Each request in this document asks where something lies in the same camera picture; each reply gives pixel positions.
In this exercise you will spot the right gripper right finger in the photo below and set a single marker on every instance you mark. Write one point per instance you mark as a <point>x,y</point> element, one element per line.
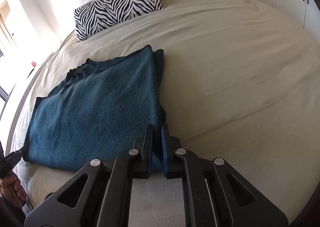
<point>173,167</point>

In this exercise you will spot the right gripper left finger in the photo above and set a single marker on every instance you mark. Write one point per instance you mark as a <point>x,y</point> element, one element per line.
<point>142,168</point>

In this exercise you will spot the teal knitted sweater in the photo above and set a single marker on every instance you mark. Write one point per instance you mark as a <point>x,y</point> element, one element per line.
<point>97,111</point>

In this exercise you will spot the person's left hand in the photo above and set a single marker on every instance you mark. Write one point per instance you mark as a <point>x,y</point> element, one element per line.
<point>13,191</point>

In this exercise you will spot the cream bed sheet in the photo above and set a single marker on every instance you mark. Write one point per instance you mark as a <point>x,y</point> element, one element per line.
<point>241,81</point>

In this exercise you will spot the zebra print pillow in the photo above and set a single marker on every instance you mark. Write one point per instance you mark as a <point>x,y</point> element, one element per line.
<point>98,15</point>

